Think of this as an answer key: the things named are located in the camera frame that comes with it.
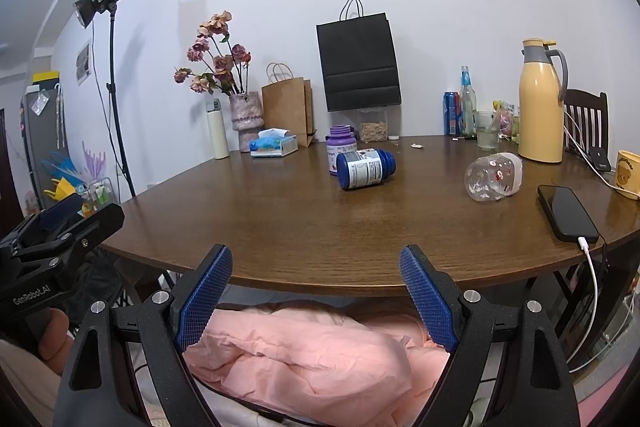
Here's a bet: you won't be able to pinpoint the clear plastic cup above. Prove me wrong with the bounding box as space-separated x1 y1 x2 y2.
464 153 524 202

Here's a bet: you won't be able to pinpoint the pink stone vase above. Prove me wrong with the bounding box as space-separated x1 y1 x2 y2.
229 91 265 152

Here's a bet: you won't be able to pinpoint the blue drink can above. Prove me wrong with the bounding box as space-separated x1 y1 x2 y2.
443 92 462 136

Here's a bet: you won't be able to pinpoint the white thermos bottle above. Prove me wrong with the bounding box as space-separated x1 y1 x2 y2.
207 99 230 159

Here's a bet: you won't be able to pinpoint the clear plastic food container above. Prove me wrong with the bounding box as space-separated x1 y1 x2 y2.
357 106 389 142

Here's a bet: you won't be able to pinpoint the wire rack with colourful hangers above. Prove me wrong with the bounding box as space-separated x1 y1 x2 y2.
41 146 126 215

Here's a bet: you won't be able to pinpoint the dried pink flowers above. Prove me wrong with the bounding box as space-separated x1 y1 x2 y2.
173 11 252 96

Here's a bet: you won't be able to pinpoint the person's left hand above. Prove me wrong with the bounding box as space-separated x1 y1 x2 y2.
31 307 76 375

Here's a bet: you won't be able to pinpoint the clear glass bottle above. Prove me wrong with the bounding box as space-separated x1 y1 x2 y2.
459 66 478 138

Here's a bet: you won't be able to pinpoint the tissue box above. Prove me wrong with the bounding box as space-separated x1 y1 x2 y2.
249 128 299 158

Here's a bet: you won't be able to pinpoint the black charger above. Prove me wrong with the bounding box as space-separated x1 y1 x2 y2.
588 146 612 172

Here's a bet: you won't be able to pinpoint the blue supplement bottle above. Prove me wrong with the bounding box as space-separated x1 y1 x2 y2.
336 149 397 191

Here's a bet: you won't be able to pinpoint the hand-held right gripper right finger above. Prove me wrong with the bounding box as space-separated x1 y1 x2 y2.
398 244 583 427

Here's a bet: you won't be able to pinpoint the dark wooden chair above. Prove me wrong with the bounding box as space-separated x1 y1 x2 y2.
562 89 610 158

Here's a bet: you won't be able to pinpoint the yellow thermos jug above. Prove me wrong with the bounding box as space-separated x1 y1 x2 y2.
517 38 569 164

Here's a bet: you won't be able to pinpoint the clear drinking glass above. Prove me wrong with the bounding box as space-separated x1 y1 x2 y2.
475 110 500 151

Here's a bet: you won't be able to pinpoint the grey refrigerator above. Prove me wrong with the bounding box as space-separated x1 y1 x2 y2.
20 84 69 208

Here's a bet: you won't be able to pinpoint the cluster of small bottles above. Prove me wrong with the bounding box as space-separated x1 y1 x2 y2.
492 99 521 144

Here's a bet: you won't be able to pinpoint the yellow mug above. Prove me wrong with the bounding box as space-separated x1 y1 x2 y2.
614 150 640 200

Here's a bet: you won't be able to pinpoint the pink blanket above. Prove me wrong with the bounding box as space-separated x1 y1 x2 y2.
182 299 451 425

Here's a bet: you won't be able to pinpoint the black paper bag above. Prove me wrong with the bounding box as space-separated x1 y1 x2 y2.
316 0 402 112

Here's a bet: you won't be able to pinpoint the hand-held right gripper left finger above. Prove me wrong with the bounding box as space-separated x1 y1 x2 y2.
52 243 236 427

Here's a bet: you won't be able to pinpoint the black smartphone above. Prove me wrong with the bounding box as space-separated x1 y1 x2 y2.
537 185 600 243

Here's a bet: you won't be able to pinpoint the wall poster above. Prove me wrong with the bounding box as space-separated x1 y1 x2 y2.
75 42 92 84

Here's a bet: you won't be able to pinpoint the purple supplement bottle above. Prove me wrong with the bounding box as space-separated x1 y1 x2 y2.
326 125 359 178

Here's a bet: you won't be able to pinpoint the white charging cable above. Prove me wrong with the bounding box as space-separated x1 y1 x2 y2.
570 237 632 373

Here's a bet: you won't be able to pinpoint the brown paper bag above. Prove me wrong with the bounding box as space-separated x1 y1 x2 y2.
261 63 317 148

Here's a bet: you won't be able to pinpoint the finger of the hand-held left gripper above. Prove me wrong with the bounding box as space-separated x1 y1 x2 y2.
10 203 126 274
0 194 84 253

